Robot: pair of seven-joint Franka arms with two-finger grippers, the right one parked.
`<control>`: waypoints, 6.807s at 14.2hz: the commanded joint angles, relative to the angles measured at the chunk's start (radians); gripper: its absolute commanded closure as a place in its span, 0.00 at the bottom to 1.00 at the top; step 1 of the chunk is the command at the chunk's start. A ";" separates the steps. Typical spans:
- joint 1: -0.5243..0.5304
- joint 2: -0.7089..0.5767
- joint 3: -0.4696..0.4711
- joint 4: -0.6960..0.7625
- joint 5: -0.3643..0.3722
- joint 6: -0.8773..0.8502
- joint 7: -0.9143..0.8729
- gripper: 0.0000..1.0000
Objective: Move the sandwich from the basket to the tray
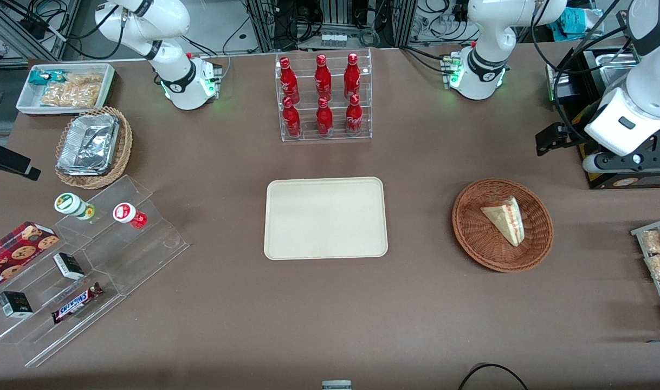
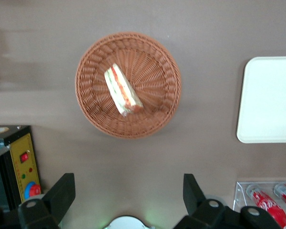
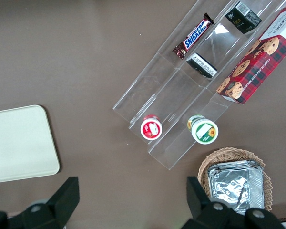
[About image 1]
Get triangle sandwich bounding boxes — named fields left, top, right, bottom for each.
left=480, top=196, right=526, bottom=248

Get round brown wicker basket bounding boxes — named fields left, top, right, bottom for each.
left=452, top=178, right=554, bottom=273

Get beige rectangular tray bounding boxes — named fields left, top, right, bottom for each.
left=263, top=177, right=389, bottom=261

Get oval light wicker basket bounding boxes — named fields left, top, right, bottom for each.
left=54, top=106, right=134, bottom=190

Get steel warmer pan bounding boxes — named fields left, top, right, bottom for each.
left=589, top=50, right=634, bottom=87

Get teal plastic bag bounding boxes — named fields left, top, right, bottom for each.
left=549, top=6, right=601, bottom=43

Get red cola bottle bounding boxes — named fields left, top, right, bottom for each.
left=345, top=94, right=364, bottom=135
left=314, top=54, right=333, bottom=101
left=315, top=97, right=334, bottom=137
left=344, top=53, right=361, bottom=100
left=282, top=96, right=303, bottom=138
left=279, top=57, right=300, bottom=103

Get clear acrylic bottle rack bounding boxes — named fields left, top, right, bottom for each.
left=275, top=49, right=373, bottom=142

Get clear acrylic step riser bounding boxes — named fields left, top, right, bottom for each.
left=0, top=246, right=126, bottom=369
left=55, top=174, right=191, bottom=296

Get red-lidded small jar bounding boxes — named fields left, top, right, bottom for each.
left=112, top=201, right=148, bottom=230

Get stacked aluminium foil trays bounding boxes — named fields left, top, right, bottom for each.
left=56, top=112, right=120, bottom=177

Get small clear cracker bag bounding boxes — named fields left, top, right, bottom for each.
left=63, top=72, right=104, bottom=87

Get large clear cracker bag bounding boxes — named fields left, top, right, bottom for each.
left=40, top=81, right=102, bottom=108

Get green-lidded small jar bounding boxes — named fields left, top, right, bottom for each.
left=54, top=192, right=96, bottom=222

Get small black carton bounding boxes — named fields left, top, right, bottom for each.
left=53, top=252, right=86, bottom=281
left=0, top=291, right=34, bottom=319

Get Snickers chocolate bar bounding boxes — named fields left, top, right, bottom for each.
left=51, top=282, right=104, bottom=325

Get teal snack packet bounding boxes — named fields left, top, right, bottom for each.
left=28, top=69, right=57, bottom=87

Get white rectangular snack bin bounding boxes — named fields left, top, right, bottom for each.
left=16, top=63, right=117, bottom=116

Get red tartan cookie box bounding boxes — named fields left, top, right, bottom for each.
left=0, top=221, right=60, bottom=296

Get grey aluminium profile beam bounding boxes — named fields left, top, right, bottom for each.
left=0, top=0, right=81, bottom=61

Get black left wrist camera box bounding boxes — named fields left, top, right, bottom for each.
left=535, top=123, right=585, bottom=158

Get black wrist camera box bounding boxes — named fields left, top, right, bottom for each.
left=0, top=143, right=42, bottom=181
left=535, top=123, right=585, bottom=158

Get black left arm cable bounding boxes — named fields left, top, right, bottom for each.
left=530, top=0, right=637, bottom=144

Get black looped floor cable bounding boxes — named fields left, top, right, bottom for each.
left=458, top=362, right=529, bottom=390

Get aluminium frame equipment rack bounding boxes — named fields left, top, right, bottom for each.
left=246, top=0, right=417, bottom=50

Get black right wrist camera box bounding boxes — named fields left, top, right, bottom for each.
left=0, top=143, right=42, bottom=181

